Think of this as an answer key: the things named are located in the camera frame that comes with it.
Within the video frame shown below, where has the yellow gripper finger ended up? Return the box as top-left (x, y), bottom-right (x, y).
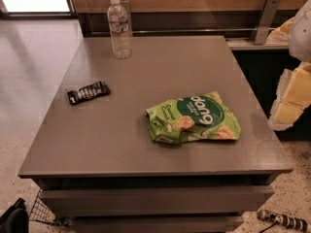
top-left (274, 63), bottom-right (311, 125)
top-left (267, 18), bottom-right (294, 43)

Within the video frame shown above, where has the clear plastic water bottle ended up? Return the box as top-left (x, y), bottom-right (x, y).
top-left (107, 0), bottom-right (132, 59)

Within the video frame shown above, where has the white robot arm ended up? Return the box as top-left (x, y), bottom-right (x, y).
top-left (269, 0), bottom-right (311, 131)

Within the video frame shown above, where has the green dang chips bag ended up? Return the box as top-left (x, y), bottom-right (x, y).
top-left (146, 91), bottom-right (241, 145)

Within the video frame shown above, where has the grey drawer cabinet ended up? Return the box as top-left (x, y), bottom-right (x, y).
top-left (19, 36), bottom-right (292, 233)

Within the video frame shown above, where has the black snack bar wrapper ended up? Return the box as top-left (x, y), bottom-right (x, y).
top-left (67, 81), bottom-right (111, 105)

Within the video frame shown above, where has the black object at corner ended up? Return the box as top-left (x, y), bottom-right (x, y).
top-left (0, 198), bottom-right (29, 233)

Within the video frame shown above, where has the metal wall bracket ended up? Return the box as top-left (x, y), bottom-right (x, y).
top-left (252, 0), bottom-right (281, 45)

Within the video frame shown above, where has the black white striped cable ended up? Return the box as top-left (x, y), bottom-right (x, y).
top-left (257, 208), bottom-right (309, 233)

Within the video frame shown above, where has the black wire mesh basket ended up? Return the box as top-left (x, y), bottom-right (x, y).
top-left (29, 190), bottom-right (70, 226)

